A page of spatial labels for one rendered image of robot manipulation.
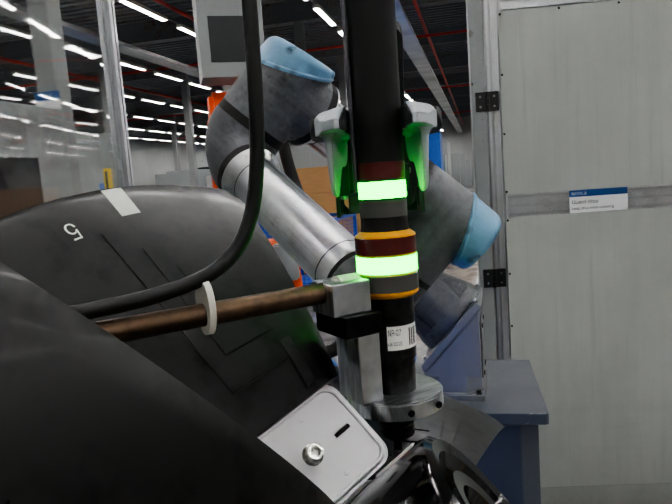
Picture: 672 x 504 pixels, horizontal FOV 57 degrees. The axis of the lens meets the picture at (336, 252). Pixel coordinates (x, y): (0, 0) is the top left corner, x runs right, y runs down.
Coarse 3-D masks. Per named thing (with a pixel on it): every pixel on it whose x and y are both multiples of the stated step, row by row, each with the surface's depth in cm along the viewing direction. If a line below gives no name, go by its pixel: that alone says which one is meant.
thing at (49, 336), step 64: (0, 320) 16; (64, 320) 18; (0, 384) 15; (64, 384) 17; (128, 384) 19; (0, 448) 15; (64, 448) 16; (128, 448) 18; (192, 448) 20; (256, 448) 23
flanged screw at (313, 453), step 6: (312, 444) 37; (318, 444) 37; (306, 450) 37; (312, 450) 38; (318, 450) 38; (306, 456) 37; (312, 456) 37; (318, 456) 37; (306, 462) 37; (312, 462) 37; (318, 462) 37
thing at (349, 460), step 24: (312, 408) 40; (336, 408) 41; (264, 432) 39; (288, 432) 39; (312, 432) 39; (360, 432) 40; (288, 456) 38; (336, 456) 39; (360, 456) 39; (384, 456) 39; (312, 480) 38; (336, 480) 38; (360, 480) 38
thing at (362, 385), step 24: (336, 288) 40; (360, 288) 41; (336, 312) 40; (360, 312) 41; (336, 336) 41; (360, 336) 40; (360, 360) 41; (360, 384) 41; (432, 384) 45; (360, 408) 43; (384, 408) 41; (408, 408) 41; (432, 408) 42
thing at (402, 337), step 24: (384, 312) 42; (408, 312) 43; (384, 336) 43; (408, 336) 43; (384, 360) 43; (408, 360) 43; (384, 384) 43; (408, 384) 43; (384, 432) 44; (408, 432) 44
